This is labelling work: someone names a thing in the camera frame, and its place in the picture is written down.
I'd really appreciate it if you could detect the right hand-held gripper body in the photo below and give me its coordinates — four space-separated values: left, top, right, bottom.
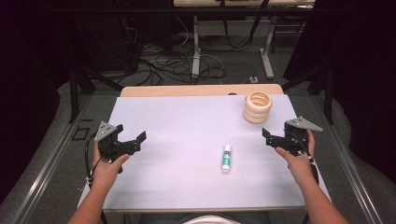
268 116 324 157

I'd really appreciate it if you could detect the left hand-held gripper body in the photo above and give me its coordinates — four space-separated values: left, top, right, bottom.
94 120 141 163

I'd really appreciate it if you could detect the person's left hand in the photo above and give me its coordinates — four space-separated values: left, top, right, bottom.
91 145 131 189

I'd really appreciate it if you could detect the person's right hand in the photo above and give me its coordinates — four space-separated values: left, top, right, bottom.
275 129 318 187

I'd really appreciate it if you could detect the cream ringed pen holder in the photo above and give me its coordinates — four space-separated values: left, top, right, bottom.
242 91 274 125

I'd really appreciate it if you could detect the white and green glue stick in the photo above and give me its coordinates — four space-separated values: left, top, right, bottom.
220 144 233 174

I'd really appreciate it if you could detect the white table mat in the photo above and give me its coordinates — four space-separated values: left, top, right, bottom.
77 94 332 213

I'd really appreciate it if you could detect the black metal stand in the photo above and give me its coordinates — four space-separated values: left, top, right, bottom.
281 64 336 126
68 65 124 124

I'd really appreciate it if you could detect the wooden table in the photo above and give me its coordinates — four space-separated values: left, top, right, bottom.
120 83 285 98

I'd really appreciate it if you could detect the person's clothing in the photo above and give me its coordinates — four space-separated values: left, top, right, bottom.
139 210 273 224

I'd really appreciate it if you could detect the white-legged background desk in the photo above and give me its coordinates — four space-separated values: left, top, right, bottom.
172 0 316 80

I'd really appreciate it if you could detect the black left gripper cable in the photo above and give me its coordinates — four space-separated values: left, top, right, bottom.
84 133 109 224

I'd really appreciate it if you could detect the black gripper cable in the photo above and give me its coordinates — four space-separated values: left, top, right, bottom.
84 133 109 224
291 131 320 185

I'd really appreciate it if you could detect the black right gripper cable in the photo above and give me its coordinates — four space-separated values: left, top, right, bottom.
291 131 320 185

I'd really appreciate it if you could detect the grey metal floor rail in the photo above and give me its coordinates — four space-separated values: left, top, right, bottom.
311 94 385 224
8 94 94 224

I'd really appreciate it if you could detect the tangle of floor cables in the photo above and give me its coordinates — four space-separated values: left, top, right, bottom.
122 15 265 87

